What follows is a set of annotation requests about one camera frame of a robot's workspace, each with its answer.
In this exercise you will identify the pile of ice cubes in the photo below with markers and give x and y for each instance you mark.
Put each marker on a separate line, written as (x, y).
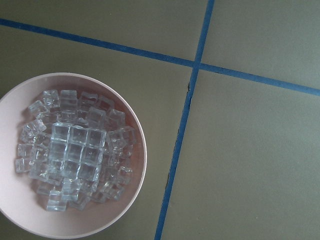
(77, 147)

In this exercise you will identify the pink bowl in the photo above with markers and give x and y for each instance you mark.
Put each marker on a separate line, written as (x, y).
(18, 201)

